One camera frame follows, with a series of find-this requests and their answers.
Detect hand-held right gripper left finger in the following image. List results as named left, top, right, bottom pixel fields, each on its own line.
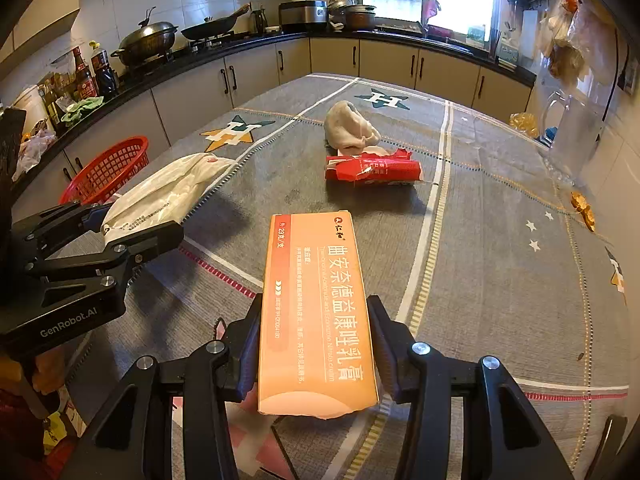
left=60, top=292, right=266, bottom=480

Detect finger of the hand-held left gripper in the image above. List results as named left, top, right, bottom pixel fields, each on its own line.
left=27, top=220, right=186, bottom=288
left=10, top=202, right=116, bottom=261

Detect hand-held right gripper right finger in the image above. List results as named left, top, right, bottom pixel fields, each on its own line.
left=366, top=295, right=576, bottom=480

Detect white plastic bag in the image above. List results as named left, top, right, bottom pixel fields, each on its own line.
left=100, top=152, right=238, bottom=243

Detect red plastic mesh basket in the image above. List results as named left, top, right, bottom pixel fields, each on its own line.
left=59, top=136, right=150, bottom=206

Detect orange medicine box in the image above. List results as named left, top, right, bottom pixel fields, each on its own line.
left=257, top=211, right=380, bottom=421

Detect crumpled clear plastic bag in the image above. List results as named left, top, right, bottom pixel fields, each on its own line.
left=12, top=127, right=57, bottom=181

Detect green cloth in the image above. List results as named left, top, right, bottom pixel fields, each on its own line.
left=61, top=96, right=104, bottom=127

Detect white kitchen appliance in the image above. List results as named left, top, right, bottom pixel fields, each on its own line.
left=10, top=85, right=55, bottom=133

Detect grey printed tablecloth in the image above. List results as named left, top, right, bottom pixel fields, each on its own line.
left=15, top=74, right=636, bottom=480

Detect red label sauce bottle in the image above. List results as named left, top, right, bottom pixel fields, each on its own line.
left=72, top=46, right=98, bottom=101

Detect dark bottle yellow cap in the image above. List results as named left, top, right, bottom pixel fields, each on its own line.
left=90, top=41, right=119, bottom=97

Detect red snack packet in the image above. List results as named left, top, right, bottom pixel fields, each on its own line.
left=325, top=149, right=425, bottom=188

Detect kitchen base cabinet unit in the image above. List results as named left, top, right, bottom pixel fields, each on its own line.
left=10, top=30, right=537, bottom=211

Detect steel wok with lid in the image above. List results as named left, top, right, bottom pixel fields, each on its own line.
left=111, top=6, right=179, bottom=67

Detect gas stove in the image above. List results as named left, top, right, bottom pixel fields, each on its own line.
left=187, top=30, right=236, bottom=51

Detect black frying pan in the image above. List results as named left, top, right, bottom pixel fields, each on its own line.
left=180, top=4, right=252, bottom=42

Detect beige crumpled cloth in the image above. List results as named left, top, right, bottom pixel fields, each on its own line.
left=324, top=101, right=382, bottom=157

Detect dark chair back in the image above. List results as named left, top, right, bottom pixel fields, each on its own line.
left=585, top=415, right=628, bottom=480

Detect orange foil wrapper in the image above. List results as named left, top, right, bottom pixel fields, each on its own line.
left=571, top=191, right=597, bottom=233

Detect yellow plastic bag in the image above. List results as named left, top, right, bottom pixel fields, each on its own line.
left=510, top=112, right=541, bottom=138

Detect steel rice cooker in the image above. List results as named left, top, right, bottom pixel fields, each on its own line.
left=278, top=0, right=329, bottom=34

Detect clear glass pitcher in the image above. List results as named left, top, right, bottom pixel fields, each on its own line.
left=537, top=89, right=608, bottom=188

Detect dark cooking pot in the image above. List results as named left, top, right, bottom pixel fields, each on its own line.
left=341, top=5, right=377, bottom=31

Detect hanging plastic bags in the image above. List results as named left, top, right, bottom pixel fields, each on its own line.
left=537, top=0, right=616, bottom=91

